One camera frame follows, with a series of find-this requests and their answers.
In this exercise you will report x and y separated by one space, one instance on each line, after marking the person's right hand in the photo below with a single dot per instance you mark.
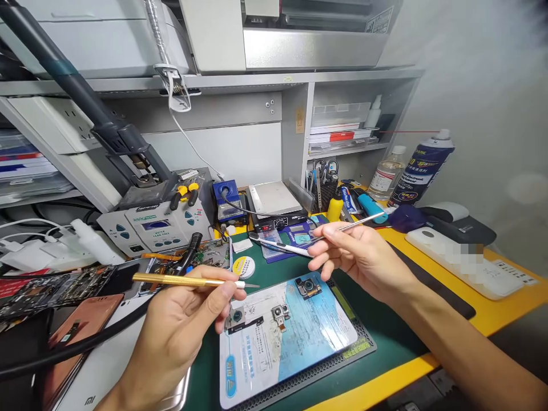
368 265

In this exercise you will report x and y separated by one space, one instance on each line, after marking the person's left hand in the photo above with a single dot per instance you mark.
175 325

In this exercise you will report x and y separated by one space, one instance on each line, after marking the person's right fingers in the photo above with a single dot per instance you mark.
331 269

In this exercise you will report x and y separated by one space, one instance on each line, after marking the person's right thumb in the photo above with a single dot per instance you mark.
327 250

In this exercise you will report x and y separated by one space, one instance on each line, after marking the person's right index finger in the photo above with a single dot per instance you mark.
344 231

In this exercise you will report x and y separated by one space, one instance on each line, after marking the person's left thumb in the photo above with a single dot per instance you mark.
227 295

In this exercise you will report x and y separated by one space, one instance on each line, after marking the person's left index finger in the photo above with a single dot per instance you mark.
212 272

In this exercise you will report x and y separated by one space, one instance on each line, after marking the person's left fingers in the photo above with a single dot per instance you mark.
224 321

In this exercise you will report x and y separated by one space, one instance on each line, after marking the silver metal tweezers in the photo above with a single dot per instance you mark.
364 220

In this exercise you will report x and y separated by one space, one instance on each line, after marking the yellow bottle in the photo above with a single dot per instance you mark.
335 207

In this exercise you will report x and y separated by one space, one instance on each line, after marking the blue white tube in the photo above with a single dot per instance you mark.
349 200

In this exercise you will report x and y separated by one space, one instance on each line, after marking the round white yellow tin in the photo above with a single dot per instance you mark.
243 265

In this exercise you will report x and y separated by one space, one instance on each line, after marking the blue plastic case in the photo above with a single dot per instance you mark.
295 237

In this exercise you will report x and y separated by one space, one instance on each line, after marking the white square cloth pad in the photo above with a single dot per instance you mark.
242 245

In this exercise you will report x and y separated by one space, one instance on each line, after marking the black mesh tool holder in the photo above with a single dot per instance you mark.
323 188

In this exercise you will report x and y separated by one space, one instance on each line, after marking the white pen-shaped tool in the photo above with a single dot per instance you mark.
278 246

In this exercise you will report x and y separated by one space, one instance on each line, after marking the dark blue cloth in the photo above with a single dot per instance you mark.
406 218

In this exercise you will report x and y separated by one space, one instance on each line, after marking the clear liquid bottle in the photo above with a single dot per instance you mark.
387 175

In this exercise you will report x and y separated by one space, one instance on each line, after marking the black heating plate station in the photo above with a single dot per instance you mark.
274 201

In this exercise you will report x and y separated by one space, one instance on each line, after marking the grey hot air station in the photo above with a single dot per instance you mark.
150 231

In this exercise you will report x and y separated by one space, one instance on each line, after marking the blue white printed pad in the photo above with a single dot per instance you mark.
299 342

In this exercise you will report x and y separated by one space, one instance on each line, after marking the blue tip cleaner holder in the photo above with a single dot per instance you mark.
227 192

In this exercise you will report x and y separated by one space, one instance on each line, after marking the dark green desk mat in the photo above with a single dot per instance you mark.
385 334

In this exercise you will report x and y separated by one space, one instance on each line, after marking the stack of red white boxes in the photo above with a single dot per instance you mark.
338 137

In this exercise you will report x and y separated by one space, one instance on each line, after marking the blue spray can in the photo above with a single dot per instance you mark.
424 171

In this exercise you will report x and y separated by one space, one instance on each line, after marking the white mouse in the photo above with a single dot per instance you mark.
449 210

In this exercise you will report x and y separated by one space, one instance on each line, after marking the white keyboard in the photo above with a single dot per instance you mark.
449 257

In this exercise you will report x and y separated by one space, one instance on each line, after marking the clear plastic storage boxes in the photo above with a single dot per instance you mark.
340 113

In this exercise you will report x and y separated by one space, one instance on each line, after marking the black pouch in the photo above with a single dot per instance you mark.
464 231

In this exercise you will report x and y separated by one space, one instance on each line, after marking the small white bottle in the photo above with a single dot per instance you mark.
374 112

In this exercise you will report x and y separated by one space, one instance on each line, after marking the grey shelf unit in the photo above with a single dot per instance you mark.
257 128

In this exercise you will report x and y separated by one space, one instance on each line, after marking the copper phone back cover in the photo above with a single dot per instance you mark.
85 321

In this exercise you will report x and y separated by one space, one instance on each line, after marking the white phone back cover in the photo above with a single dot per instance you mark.
98 376

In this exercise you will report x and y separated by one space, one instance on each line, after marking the black disassembled phone board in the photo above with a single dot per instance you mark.
55 291

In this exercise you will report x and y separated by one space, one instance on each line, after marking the white power strip with chargers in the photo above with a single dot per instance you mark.
34 254

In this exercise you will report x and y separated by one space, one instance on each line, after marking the grey metal machine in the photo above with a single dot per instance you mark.
308 38

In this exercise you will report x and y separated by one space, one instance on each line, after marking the stack of books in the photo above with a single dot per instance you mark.
25 167

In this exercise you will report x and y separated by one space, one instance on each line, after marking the metal gooseneck clamp lamp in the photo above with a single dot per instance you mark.
165 51

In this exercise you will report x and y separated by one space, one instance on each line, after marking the white printer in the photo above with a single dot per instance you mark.
107 34

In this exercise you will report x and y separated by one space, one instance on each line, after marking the camera module with flat bracket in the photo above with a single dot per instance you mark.
239 320

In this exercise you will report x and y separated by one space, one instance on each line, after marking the opened phone with silver frame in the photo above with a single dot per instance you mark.
205 254

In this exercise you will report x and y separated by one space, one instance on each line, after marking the large square camera module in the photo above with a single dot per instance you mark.
307 287

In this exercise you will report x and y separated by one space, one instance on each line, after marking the small dual camera module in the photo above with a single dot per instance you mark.
280 314

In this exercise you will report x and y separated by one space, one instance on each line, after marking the white wall socket strip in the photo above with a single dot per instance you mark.
60 124

